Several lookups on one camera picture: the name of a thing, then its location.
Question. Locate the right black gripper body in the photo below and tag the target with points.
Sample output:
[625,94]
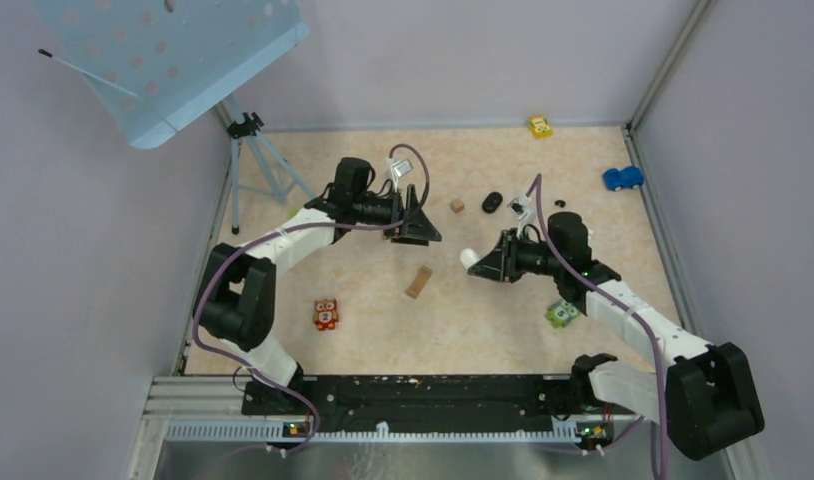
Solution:
[536,258]

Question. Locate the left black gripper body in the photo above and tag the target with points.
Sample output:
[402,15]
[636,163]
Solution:
[386,210]

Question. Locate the white earbud charging case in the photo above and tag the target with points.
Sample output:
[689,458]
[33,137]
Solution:
[468,257]

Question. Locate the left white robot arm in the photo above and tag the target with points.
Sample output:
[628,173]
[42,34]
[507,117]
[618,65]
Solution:
[237,297]

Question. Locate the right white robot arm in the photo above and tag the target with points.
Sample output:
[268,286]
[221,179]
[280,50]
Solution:
[702,395]

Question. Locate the black oval charging case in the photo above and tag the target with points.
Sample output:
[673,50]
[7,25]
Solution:
[492,202]

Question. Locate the wooden arch block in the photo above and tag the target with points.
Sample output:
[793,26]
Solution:
[419,282]

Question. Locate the small wooden cube far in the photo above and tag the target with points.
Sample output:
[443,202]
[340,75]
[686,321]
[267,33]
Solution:
[457,205]

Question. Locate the green owl number block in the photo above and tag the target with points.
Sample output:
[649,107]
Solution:
[561,313]

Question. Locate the red owl number block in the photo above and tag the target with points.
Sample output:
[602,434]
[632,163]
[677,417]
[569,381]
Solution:
[326,316]

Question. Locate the blue toy car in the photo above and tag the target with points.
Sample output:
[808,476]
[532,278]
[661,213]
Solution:
[630,177]

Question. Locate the yellow toy car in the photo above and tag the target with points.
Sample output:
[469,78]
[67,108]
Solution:
[539,127]

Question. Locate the light blue tripod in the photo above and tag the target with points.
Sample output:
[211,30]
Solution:
[245,131]

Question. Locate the light blue perforated stand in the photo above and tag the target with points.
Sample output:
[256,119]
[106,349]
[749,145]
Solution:
[157,68]

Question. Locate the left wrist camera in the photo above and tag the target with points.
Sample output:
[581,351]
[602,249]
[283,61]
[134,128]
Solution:
[397,168]

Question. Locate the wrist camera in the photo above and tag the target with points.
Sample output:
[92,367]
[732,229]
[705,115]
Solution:
[397,168]
[523,209]

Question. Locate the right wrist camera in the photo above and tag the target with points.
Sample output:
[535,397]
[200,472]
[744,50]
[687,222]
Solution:
[523,209]

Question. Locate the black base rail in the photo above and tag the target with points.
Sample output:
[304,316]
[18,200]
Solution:
[424,404]

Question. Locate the white slotted cable duct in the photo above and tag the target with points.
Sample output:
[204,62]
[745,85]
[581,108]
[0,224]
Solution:
[241,431]

